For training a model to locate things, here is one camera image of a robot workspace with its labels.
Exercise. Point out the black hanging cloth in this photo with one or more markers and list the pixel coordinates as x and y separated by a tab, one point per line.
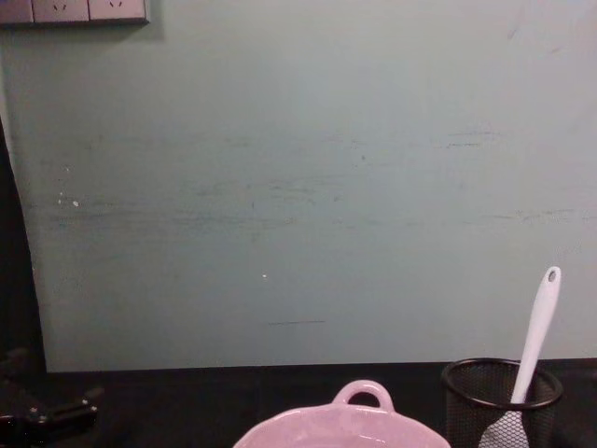
14	280

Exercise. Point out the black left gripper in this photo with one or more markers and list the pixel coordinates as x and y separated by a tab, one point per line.
11	425

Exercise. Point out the grey wall socket panel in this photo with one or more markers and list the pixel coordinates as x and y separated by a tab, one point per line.
70	9

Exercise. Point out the black table cloth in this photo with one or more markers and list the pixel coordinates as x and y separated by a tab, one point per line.
210	406

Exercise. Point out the white silicone spatula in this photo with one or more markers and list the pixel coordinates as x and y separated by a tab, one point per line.
541	317

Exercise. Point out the black mesh pen cup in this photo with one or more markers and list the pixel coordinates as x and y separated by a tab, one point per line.
466	420

